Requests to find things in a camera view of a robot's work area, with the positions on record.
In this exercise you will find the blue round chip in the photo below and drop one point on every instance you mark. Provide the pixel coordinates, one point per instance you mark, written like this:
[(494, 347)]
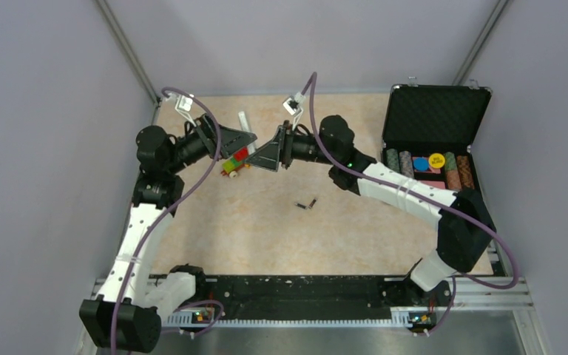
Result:
[(421, 164)]

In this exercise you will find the black poker chip case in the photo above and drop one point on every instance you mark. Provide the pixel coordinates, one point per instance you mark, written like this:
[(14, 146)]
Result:
[(426, 119)]

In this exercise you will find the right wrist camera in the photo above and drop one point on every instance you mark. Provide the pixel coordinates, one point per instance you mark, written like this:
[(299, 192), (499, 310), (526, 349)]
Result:
[(293, 104)]

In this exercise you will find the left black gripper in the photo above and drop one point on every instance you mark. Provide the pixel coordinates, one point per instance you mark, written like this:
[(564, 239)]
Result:
[(232, 140)]

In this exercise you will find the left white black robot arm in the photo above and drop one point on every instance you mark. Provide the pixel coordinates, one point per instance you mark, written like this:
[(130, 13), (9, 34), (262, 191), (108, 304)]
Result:
[(124, 315)]

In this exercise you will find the colourful toy brick car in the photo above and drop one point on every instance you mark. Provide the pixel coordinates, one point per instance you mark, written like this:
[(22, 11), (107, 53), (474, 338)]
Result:
[(235, 163)]

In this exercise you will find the white remote control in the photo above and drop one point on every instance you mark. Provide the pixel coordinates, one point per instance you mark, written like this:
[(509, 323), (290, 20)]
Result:
[(246, 127)]

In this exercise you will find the yellow dealer button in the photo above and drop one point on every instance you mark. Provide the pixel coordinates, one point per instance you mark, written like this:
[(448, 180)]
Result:
[(436, 161)]

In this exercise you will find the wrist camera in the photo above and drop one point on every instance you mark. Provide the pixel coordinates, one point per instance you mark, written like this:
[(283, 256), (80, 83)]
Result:
[(293, 104), (183, 105)]

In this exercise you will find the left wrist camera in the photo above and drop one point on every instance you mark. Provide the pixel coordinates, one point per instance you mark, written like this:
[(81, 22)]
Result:
[(183, 105)]

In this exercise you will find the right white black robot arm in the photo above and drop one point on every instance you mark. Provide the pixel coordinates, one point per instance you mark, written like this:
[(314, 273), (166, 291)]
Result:
[(460, 218)]

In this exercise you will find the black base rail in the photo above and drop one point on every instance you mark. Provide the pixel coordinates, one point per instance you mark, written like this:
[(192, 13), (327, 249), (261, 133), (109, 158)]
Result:
[(319, 297)]

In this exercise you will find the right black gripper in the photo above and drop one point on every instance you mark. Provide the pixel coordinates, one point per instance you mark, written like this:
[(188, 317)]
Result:
[(280, 149)]

